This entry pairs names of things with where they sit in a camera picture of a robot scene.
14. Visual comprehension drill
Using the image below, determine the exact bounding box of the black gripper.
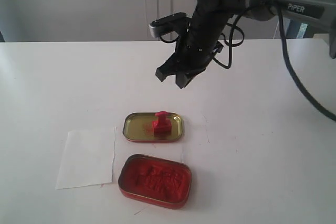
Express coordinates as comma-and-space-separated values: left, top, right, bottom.
155, 6, 228, 89

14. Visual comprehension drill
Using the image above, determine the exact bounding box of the red stamp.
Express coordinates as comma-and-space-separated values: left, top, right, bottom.
152, 111, 172, 134

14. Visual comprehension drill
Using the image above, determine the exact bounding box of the red ink pad tin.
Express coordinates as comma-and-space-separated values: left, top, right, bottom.
118, 154, 192, 209

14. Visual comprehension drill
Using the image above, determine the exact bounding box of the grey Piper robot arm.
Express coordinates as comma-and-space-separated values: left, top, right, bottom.
149, 0, 335, 88

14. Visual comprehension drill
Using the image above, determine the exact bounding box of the gold tin lid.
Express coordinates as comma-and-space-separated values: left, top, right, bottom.
123, 111, 184, 143

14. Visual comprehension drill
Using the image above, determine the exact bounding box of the white paper sheet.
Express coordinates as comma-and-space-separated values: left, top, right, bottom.
56, 127, 116, 190

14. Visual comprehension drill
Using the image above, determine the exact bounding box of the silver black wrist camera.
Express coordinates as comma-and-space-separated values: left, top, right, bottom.
149, 12, 188, 38

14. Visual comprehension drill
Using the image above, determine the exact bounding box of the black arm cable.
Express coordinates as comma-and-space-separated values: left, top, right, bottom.
159, 0, 336, 124

